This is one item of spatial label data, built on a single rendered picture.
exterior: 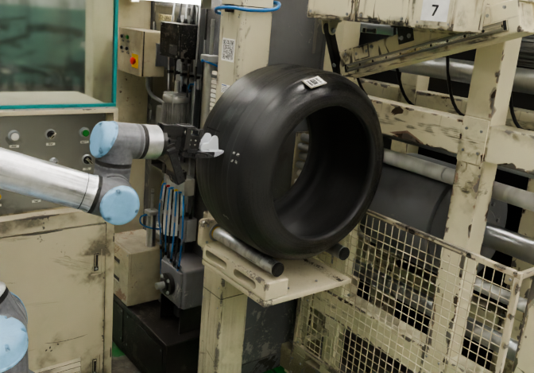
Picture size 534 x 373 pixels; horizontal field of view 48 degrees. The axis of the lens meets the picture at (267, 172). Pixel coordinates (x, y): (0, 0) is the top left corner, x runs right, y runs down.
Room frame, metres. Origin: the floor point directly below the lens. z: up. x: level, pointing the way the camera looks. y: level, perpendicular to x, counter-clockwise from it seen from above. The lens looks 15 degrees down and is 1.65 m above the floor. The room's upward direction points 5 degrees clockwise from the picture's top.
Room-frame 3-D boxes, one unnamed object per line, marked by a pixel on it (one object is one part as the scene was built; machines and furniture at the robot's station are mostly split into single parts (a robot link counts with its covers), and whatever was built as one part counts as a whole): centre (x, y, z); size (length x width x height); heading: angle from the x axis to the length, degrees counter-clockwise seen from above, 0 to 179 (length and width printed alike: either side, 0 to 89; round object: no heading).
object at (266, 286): (1.83, 0.05, 0.84); 0.36 x 0.09 x 0.06; 39
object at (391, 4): (2.00, -0.37, 1.71); 0.61 x 0.25 x 0.15; 39
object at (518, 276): (1.94, -0.46, 0.65); 0.90 x 0.02 x 0.70; 39
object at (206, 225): (2.05, 0.05, 0.90); 0.40 x 0.03 x 0.10; 129
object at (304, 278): (1.91, -0.06, 0.80); 0.37 x 0.36 x 0.02; 129
